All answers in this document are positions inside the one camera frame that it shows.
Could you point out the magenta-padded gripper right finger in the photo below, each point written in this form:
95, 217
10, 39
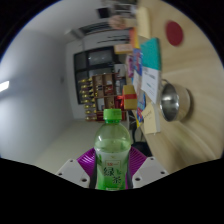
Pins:
151, 171

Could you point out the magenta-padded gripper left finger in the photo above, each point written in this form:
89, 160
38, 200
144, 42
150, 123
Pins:
71, 171

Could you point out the green tea plastic bottle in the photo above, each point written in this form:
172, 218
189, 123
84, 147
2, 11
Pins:
112, 150

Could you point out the beige flat book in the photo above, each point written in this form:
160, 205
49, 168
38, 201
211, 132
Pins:
151, 120
143, 21

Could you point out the blue printed book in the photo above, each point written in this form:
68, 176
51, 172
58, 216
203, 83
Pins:
141, 108

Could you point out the small steel bowl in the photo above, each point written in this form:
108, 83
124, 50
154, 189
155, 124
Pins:
173, 101

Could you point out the yellow gift box red ribbon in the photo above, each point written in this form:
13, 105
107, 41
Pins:
129, 97

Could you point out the white paper booklet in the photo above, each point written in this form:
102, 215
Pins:
150, 83

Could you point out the ceiling tube light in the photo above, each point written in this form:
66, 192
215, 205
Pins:
4, 86

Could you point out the blue and red book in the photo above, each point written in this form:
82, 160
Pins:
137, 63

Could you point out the teal book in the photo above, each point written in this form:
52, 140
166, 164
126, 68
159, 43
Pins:
151, 53

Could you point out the orange standing card box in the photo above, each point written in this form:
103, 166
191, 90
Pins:
123, 48

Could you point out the orange flat book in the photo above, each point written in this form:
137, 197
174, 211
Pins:
134, 36

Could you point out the flat round red coaster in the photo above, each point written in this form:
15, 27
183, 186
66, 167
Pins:
174, 33

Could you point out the pink flowers in white pot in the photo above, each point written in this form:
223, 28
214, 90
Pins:
118, 21

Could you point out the white wall air conditioner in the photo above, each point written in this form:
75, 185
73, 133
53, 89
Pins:
95, 28

